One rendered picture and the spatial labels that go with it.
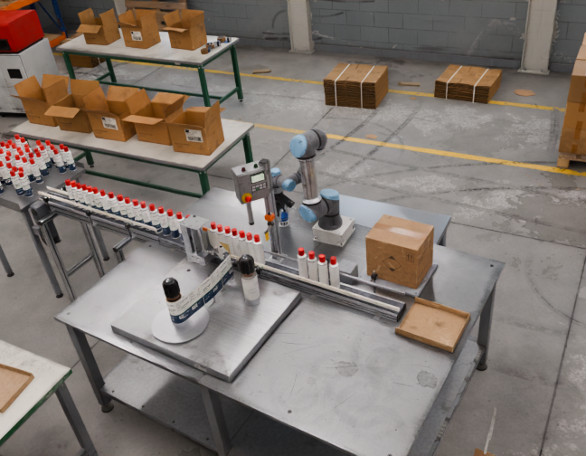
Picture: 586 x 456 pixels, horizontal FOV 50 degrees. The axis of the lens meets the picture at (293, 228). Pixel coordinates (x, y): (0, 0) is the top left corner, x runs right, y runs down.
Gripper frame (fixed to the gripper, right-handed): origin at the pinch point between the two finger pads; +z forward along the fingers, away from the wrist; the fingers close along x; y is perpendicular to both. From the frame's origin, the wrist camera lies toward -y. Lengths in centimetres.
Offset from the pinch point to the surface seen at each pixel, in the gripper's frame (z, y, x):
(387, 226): -25, -78, 18
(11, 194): 1, 208, 42
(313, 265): -14, -48, 52
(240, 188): -52, -5, 47
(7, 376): 8, 74, 167
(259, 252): -11, -12, 49
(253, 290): -10, -25, 78
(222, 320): 0, -15, 96
